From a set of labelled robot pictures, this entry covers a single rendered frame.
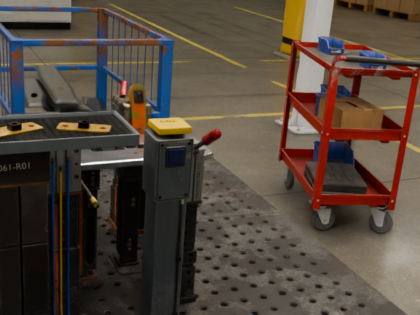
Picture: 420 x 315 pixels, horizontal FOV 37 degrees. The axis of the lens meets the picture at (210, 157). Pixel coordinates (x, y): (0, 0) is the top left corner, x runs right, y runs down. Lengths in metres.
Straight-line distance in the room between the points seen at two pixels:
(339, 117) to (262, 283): 1.85
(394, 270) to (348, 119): 0.78
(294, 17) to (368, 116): 5.01
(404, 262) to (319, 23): 2.33
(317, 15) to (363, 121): 1.87
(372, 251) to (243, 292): 1.93
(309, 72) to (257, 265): 3.61
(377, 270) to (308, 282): 1.65
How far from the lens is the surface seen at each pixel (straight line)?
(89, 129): 1.03
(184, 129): 1.07
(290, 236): 1.77
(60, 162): 1.19
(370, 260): 3.27
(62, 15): 9.35
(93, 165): 1.34
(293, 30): 8.25
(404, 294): 3.04
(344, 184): 3.43
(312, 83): 5.14
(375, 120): 3.35
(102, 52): 4.35
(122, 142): 1.00
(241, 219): 1.84
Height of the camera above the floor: 1.47
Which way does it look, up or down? 20 degrees down
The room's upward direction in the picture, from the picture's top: 5 degrees clockwise
